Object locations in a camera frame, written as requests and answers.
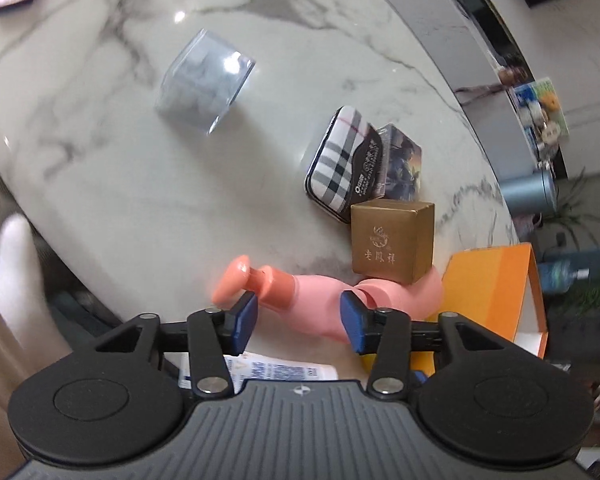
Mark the dark picture card box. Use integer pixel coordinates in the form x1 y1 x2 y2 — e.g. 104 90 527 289
377 122 424 201

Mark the clear grey plastic box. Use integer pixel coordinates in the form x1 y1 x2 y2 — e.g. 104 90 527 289
154 29 257 136

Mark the pink pump bottle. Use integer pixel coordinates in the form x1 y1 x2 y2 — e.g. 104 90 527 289
212 255 363 356

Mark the gold cardboard box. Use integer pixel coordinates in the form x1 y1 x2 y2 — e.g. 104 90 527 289
350 199 436 285

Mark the colourful printed box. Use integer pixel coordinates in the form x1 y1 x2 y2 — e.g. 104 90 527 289
511 78 570 148

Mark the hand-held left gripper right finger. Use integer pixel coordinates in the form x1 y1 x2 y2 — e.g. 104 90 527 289
339 290 507 397

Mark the long-leaf potted plant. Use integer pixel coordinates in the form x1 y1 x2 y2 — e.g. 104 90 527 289
552 172 600 253

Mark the white packet with blue print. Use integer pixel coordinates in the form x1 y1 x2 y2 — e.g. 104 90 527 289
177 351 339 392

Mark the grey trash bin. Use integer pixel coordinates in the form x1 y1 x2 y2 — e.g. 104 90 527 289
500 167 557 217

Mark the plaid tin case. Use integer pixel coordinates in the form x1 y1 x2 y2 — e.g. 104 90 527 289
304 105 384 214

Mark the blue water jug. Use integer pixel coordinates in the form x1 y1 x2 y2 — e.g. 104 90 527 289
537 260 590 294

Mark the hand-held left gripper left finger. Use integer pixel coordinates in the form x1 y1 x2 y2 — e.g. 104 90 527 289
94 291 259 397

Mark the orange cardboard box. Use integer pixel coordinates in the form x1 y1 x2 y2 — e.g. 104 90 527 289
359 242 550 377

